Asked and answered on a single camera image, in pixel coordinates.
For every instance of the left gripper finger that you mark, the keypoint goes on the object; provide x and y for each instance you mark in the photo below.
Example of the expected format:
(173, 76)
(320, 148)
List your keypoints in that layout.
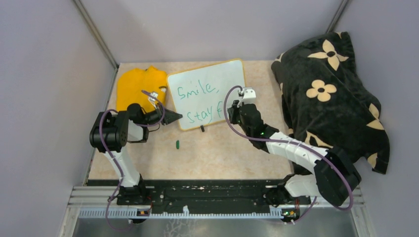
(171, 115)
(167, 121)

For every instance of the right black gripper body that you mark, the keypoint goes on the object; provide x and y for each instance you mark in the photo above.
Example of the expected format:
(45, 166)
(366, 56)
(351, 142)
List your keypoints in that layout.
(235, 116)

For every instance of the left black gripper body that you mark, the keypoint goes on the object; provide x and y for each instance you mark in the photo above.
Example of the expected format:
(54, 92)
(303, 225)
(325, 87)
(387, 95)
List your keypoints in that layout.
(155, 116)

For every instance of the whiteboard with yellow frame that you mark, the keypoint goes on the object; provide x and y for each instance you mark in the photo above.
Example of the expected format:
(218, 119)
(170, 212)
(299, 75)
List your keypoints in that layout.
(199, 94)

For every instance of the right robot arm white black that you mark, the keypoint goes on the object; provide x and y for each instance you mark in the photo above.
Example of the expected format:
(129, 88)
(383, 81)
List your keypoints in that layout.
(332, 174)

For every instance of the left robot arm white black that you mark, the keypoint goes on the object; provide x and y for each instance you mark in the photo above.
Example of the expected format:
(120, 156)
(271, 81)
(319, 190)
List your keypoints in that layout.
(110, 134)

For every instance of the yellow folded sweatshirt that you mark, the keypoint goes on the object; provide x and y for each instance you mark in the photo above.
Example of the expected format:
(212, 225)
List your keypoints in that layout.
(131, 84)

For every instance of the black floral blanket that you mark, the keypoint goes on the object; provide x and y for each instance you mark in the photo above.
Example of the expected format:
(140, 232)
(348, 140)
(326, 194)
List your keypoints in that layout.
(325, 103)

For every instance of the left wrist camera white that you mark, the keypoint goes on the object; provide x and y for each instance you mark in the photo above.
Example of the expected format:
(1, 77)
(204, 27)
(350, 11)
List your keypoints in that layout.
(152, 96)

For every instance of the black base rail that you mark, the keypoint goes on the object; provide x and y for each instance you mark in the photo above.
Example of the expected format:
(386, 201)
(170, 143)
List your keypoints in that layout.
(209, 196)

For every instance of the white slotted cable duct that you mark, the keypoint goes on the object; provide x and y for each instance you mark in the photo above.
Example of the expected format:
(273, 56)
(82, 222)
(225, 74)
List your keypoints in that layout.
(134, 213)

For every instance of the left metal corner post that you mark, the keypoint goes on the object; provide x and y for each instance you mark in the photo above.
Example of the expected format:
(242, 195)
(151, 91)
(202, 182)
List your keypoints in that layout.
(95, 32)

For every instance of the metal corner post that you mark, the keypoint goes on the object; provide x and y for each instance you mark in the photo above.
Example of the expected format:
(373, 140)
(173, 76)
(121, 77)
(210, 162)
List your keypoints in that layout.
(95, 32)
(337, 16)

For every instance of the right metal corner post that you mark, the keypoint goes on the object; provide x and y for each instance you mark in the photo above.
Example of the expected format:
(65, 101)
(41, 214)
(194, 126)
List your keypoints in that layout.
(337, 16)

